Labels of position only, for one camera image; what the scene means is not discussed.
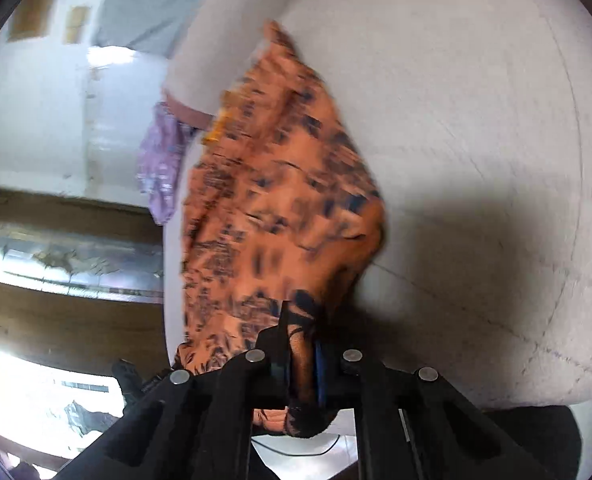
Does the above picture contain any small brown wall poster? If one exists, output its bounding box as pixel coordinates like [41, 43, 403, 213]
[64, 5, 92, 44]

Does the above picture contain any orange black floral cloth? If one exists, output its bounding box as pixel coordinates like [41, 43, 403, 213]
[173, 20, 389, 438]

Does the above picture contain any purple floral cloth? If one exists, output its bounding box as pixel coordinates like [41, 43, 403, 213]
[136, 101, 197, 226]

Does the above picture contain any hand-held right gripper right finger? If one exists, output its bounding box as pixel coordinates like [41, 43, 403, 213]
[313, 341, 547, 480]

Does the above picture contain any grey pillow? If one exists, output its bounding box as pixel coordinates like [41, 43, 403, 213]
[93, 0, 237, 56]

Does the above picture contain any pink bolster with terracotta end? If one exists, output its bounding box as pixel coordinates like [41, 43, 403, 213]
[162, 0, 337, 129]

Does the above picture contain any large brown wall poster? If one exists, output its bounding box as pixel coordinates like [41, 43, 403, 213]
[7, 0, 65, 44]

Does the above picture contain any wooden cabinet with glass panel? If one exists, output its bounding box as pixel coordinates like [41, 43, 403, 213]
[0, 185, 177, 473]

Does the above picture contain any dark cloth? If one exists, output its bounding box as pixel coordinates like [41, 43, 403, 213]
[483, 401, 584, 480]

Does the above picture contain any small black object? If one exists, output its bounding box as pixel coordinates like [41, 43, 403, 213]
[112, 359, 148, 413]

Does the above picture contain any pink quilted sofa seat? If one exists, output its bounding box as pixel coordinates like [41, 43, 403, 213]
[162, 0, 592, 411]

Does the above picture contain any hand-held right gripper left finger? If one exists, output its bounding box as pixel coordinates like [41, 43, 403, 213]
[51, 304, 297, 480]

